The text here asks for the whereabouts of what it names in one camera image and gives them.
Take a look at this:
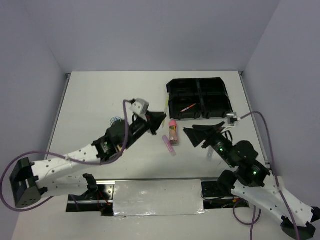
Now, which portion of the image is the orange slim highlighter pen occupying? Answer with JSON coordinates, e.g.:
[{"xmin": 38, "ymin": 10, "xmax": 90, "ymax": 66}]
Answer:
[{"xmin": 180, "ymin": 103, "xmax": 197, "ymax": 113}]

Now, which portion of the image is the blue tape roll rear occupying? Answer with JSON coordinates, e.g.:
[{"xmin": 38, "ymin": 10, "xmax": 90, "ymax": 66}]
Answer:
[{"xmin": 109, "ymin": 116, "xmax": 122, "ymax": 126}]

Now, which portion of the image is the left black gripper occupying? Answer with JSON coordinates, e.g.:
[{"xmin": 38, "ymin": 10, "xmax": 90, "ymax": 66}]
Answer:
[{"xmin": 122, "ymin": 109, "xmax": 166, "ymax": 149}]

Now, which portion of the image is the black compartment organizer tray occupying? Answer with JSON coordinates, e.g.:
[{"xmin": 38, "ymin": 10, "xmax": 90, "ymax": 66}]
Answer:
[{"xmin": 166, "ymin": 77, "xmax": 233, "ymax": 120}]

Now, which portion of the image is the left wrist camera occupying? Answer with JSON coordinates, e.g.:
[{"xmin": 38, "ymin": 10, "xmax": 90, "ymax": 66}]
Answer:
[{"xmin": 129, "ymin": 98, "xmax": 150, "ymax": 117}]

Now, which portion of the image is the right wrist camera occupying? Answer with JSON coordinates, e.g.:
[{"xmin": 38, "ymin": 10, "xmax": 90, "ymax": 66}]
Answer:
[{"xmin": 226, "ymin": 112, "xmax": 241, "ymax": 128}]

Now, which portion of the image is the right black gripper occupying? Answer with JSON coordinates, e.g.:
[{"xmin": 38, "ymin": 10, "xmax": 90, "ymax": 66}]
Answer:
[{"xmin": 182, "ymin": 120, "xmax": 236, "ymax": 167}]

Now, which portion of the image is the yellow slim highlighter pen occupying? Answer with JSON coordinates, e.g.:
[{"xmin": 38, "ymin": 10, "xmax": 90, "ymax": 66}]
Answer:
[{"xmin": 161, "ymin": 92, "xmax": 170, "ymax": 128}]

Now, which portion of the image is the purple highlighter marker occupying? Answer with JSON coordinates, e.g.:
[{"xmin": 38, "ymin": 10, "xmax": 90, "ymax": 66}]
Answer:
[{"xmin": 162, "ymin": 135, "xmax": 176, "ymax": 157}]

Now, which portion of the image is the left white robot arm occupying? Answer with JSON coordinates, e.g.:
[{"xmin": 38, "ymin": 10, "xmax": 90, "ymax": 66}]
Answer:
[{"xmin": 9, "ymin": 111, "xmax": 167, "ymax": 212}]

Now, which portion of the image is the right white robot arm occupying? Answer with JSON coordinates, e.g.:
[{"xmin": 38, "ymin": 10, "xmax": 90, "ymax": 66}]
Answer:
[{"xmin": 183, "ymin": 122, "xmax": 320, "ymax": 240}]

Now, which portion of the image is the pink capped crayon tube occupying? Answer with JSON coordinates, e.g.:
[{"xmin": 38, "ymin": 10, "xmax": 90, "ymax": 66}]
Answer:
[{"xmin": 169, "ymin": 120, "xmax": 179, "ymax": 145}]

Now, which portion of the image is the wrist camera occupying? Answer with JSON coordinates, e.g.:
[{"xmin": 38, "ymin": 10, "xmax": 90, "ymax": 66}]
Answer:
[
  {"xmin": 129, "ymin": 98, "xmax": 150, "ymax": 117},
  {"xmin": 226, "ymin": 112, "xmax": 241, "ymax": 128}
]

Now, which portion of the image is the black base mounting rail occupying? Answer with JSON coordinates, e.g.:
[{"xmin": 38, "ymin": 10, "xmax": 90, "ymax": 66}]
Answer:
[{"xmin": 66, "ymin": 179, "xmax": 249, "ymax": 217}]

